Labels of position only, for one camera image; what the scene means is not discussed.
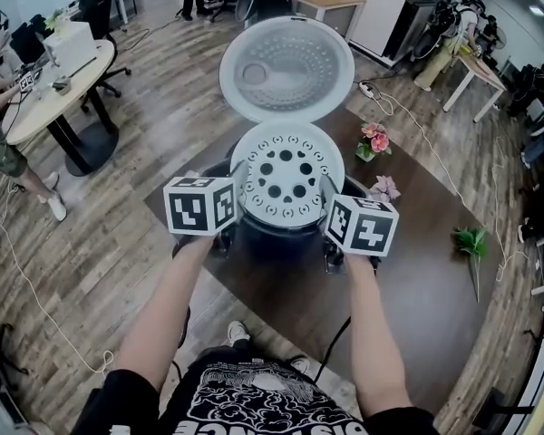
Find person's black trousers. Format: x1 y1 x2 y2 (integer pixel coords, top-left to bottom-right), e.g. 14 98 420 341
199 337 309 371

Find black cable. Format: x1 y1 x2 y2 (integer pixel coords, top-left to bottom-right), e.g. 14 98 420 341
315 317 353 382
171 305 191 371

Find white box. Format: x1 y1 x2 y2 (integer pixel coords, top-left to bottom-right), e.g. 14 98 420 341
43 20 98 70

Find dark blue rice cooker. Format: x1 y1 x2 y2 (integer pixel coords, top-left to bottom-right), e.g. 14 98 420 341
199 14 373 262

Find wooden-top white table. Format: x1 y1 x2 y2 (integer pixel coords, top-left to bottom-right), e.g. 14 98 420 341
442 54 508 124
294 0 368 40

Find person's left forearm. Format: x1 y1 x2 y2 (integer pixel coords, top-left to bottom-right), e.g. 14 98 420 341
115 236 209 382

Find green artificial leaf sprig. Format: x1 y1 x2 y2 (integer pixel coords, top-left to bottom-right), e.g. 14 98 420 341
451 226 489 303

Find white steamer tray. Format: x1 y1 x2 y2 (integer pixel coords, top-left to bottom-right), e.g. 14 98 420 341
229 121 346 229

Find white power strip cable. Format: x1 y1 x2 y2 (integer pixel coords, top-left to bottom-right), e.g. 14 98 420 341
371 86 531 283

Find dark brown wooden table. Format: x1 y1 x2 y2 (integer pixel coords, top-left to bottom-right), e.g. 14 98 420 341
143 106 504 419

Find person's right forearm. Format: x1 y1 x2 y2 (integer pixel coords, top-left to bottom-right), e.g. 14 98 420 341
344 256 413 419

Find person's left white shoe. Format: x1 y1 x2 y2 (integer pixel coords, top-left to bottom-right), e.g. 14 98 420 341
226 319 251 347

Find round beige table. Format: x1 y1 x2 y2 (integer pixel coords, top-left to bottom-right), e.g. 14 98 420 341
4 38 132 177

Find person's black printed t-shirt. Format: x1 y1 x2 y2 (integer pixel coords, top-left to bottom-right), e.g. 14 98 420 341
70 344 439 435

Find black office chair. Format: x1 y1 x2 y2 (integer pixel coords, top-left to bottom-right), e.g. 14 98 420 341
79 0 132 99

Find long white floor cable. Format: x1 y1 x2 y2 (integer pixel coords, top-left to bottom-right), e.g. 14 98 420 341
0 174 114 375

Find small pale pink potted flower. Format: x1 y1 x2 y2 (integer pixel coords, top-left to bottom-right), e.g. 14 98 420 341
369 174 403 204

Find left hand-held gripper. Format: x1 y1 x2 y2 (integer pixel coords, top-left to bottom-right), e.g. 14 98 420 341
162 159 250 256

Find pink flower in white pot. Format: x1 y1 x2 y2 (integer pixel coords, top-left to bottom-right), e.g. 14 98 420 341
355 121 393 162

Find whiteboard on black stand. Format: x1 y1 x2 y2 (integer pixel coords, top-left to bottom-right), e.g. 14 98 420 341
473 369 544 435

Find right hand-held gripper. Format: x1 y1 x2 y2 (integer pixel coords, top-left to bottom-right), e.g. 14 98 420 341
319 175 400 275

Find white partition cabinet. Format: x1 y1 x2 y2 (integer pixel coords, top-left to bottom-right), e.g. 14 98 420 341
347 0 421 68

